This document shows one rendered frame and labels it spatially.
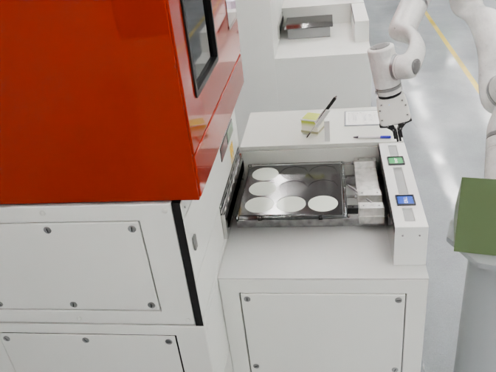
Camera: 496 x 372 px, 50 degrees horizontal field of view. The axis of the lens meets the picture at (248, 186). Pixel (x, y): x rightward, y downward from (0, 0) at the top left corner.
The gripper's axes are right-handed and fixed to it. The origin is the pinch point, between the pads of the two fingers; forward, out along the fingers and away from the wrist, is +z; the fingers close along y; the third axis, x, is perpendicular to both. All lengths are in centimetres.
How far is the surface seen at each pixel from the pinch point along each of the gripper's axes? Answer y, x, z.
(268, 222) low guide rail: -48, -19, 13
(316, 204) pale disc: -30.8, -17.2, 10.2
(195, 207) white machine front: -55, -55, -20
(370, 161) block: -11.1, 10.6, 13.6
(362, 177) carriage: -15.0, 3.3, 15.6
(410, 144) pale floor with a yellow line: 13, 206, 111
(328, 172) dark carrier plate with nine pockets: -26.8, 4.6, 11.1
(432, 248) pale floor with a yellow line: 8, 76, 110
